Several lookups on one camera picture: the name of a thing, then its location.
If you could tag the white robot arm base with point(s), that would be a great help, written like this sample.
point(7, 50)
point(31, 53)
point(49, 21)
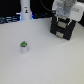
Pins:
point(26, 13)

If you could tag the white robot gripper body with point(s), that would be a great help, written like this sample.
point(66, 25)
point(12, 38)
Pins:
point(71, 9)

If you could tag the green lid kcup pod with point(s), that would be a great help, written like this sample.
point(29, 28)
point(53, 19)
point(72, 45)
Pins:
point(24, 47)

